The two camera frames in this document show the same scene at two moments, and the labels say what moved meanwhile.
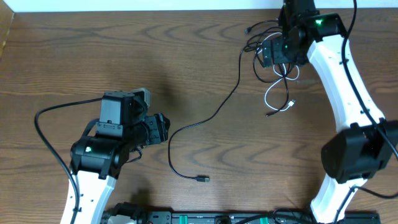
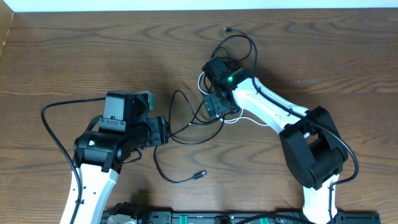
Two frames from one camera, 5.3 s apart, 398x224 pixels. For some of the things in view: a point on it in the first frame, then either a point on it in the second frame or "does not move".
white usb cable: [291, 103] → [239, 117]
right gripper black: [276, 45] → [213, 106]
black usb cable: [198, 178] → [198, 175]
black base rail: [252, 217] does not move
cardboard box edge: [6, 16] does not move
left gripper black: [157, 128] does not move
